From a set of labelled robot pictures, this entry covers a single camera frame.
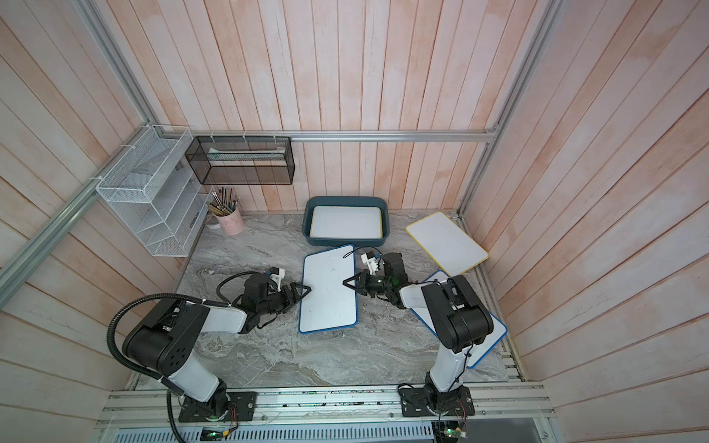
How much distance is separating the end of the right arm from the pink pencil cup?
1.89ft

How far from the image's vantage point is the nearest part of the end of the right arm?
75 cm

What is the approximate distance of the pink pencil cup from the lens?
1.07 m
